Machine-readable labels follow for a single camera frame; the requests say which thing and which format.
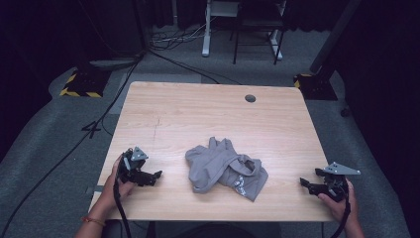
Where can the white desk frame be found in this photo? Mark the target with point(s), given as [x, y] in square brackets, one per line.
[207, 36]

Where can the grey slanted pole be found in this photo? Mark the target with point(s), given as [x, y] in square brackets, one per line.
[333, 36]

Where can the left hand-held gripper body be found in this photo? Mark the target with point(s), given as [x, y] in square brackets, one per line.
[132, 163]

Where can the black chair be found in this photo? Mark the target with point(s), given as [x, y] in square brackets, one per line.
[257, 23]

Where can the person's left hand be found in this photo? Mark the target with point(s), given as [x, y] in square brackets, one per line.
[115, 191]

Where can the yellow black striped stand base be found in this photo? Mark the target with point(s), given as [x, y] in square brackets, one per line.
[84, 84]
[315, 86]

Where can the grey pants with white print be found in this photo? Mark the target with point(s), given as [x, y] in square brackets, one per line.
[211, 165]

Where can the person's right hand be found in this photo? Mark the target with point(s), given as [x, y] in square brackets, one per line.
[340, 206]

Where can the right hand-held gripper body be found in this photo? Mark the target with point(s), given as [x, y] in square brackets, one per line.
[335, 183]

